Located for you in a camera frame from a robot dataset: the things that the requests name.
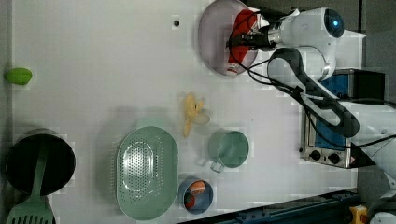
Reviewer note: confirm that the green mug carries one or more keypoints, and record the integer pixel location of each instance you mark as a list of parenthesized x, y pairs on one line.
[(225, 149)]

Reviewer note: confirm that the blue bowl with fruit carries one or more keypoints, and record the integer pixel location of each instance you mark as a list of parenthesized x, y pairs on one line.
[(195, 195)]

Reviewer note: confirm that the peeled banana toy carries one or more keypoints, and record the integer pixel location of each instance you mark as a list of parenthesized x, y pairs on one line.
[(193, 114)]

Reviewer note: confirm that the red ketchup bottle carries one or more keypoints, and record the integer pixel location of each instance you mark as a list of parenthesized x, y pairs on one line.
[(245, 24)]

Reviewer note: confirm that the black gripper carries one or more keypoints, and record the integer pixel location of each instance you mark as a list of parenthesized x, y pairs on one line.
[(252, 41)]

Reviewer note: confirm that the green avocado toy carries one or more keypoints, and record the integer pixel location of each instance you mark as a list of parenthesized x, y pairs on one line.
[(19, 76)]

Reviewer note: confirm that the pink round plate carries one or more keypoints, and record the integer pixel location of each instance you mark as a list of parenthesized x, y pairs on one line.
[(215, 27)]

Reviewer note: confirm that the green perforated colander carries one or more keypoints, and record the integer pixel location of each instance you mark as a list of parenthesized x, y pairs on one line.
[(146, 173)]

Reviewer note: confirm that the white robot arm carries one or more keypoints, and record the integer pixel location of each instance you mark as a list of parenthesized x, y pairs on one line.
[(304, 46)]

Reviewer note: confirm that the black cylindrical pot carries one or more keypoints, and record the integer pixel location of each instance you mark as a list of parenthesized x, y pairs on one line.
[(46, 146)]

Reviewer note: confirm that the green slotted spatula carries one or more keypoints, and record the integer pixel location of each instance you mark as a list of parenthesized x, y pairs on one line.
[(34, 210)]

